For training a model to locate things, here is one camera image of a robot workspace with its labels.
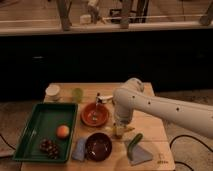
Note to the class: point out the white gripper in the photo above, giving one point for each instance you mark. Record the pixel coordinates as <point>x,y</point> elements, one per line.
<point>123,116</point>

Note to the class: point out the yellow banana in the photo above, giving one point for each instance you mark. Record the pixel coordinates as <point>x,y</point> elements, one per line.
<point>112,128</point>

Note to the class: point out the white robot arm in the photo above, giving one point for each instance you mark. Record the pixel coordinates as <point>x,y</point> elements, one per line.
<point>192,116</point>

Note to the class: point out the purple bowl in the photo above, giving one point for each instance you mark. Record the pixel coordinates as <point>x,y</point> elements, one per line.
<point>98,147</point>

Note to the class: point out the orange bowl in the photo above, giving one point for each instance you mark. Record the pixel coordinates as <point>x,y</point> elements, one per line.
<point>102,115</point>

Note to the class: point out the green cucumber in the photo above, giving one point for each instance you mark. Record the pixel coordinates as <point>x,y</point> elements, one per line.
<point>132,144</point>

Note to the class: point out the metal spoon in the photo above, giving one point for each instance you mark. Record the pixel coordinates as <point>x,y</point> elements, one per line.
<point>94,115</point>

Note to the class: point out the grey cloth right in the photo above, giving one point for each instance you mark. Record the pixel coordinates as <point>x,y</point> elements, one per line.
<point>137,154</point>

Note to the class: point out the blue cloth left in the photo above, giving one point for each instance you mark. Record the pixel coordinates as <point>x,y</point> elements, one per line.
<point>79,150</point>

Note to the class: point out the green cup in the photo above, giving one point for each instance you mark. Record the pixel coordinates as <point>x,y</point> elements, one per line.
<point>77,94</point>

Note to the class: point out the orange peach fruit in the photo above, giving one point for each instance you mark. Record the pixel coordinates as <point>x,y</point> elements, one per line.
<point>62,131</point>

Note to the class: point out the green plastic tray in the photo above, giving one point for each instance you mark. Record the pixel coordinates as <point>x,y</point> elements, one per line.
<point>42,124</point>

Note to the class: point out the dark grape bunch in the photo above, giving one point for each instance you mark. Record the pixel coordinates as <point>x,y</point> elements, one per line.
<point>50,148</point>

